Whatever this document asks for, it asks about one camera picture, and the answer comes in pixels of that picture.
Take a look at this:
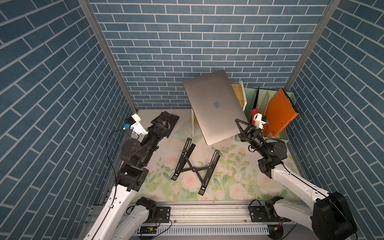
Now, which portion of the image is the floral table mat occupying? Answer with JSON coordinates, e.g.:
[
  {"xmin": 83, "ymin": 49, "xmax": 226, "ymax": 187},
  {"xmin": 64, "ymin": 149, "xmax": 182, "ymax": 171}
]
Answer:
[{"xmin": 133, "ymin": 109, "xmax": 298, "ymax": 202}]

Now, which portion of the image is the orange file folder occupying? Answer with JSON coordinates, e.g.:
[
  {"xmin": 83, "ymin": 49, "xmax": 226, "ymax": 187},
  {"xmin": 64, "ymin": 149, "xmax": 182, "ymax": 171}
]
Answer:
[{"xmin": 264, "ymin": 88, "xmax": 299, "ymax": 138}]

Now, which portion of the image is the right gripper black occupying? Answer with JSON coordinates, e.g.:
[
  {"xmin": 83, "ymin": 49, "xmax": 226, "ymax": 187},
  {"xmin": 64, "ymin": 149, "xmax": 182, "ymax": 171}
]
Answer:
[{"xmin": 235, "ymin": 122, "xmax": 268, "ymax": 160}]

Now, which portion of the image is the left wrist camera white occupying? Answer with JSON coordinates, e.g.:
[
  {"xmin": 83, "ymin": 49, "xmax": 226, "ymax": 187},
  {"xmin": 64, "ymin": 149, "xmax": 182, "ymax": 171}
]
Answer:
[{"xmin": 123, "ymin": 114, "xmax": 148, "ymax": 136}]

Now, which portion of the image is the aluminium mounting rail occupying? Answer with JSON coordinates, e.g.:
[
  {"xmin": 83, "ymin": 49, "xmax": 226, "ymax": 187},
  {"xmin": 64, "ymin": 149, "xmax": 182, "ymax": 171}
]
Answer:
[{"xmin": 79, "ymin": 200, "xmax": 343, "ymax": 240}]

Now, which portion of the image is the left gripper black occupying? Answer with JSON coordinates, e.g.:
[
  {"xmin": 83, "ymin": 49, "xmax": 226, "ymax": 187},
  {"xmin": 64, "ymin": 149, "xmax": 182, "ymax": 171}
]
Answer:
[{"xmin": 139, "ymin": 110, "xmax": 168, "ymax": 164}]

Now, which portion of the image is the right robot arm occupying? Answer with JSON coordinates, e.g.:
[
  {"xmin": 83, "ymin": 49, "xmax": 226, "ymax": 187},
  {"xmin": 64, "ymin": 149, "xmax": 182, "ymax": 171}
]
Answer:
[{"xmin": 235, "ymin": 119, "xmax": 358, "ymax": 240}]

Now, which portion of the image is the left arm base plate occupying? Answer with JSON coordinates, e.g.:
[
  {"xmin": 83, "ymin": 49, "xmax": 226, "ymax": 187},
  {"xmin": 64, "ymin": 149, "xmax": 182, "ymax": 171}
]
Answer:
[{"xmin": 128, "ymin": 205, "xmax": 171, "ymax": 224}]

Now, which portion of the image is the grey laptop computer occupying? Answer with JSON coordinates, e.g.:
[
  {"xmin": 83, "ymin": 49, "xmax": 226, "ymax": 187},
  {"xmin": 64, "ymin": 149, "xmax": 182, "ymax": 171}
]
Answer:
[{"xmin": 183, "ymin": 70, "xmax": 247, "ymax": 146}]

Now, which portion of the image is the mint green file organizer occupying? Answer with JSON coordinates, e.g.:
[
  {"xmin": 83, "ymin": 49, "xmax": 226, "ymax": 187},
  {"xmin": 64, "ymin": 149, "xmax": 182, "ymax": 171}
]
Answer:
[{"xmin": 245, "ymin": 88, "xmax": 299, "ymax": 143}]

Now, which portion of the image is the small black electronics board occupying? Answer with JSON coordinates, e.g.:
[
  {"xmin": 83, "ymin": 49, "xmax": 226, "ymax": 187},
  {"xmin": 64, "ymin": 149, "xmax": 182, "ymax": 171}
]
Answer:
[{"xmin": 138, "ymin": 226, "xmax": 158, "ymax": 235}]

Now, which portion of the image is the black book with gold emblem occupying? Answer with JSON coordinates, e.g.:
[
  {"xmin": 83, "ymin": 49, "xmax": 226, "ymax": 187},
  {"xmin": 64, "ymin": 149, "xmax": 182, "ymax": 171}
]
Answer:
[{"xmin": 148, "ymin": 111, "xmax": 180, "ymax": 138}]

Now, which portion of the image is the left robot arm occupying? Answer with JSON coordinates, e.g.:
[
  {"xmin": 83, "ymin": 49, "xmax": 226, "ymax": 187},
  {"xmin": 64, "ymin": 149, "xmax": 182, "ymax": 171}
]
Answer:
[{"xmin": 85, "ymin": 111, "xmax": 179, "ymax": 240}]

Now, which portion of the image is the black folding laptop stand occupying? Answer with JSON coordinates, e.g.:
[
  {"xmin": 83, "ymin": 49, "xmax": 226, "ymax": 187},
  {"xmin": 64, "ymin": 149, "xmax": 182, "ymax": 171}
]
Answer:
[{"xmin": 171, "ymin": 138, "xmax": 221, "ymax": 196}]

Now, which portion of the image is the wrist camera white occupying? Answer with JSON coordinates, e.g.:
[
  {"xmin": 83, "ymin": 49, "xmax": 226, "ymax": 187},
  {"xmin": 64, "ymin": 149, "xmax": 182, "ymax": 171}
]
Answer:
[
  {"xmin": 123, "ymin": 114, "xmax": 148, "ymax": 136},
  {"xmin": 252, "ymin": 113, "xmax": 268, "ymax": 130}
]

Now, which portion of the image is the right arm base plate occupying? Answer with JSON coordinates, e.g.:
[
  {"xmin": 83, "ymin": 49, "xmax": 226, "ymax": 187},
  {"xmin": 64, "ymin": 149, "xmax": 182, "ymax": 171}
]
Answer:
[{"xmin": 248, "ymin": 206, "xmax": 291, "ymax": 223}]

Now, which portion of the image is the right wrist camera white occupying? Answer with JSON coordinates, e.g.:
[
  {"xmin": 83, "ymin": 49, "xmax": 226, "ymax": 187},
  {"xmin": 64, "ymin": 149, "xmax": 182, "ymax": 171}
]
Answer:
[{"xmin": 252, "ymin": 113, "xmax": 268, "ymax": 130}]

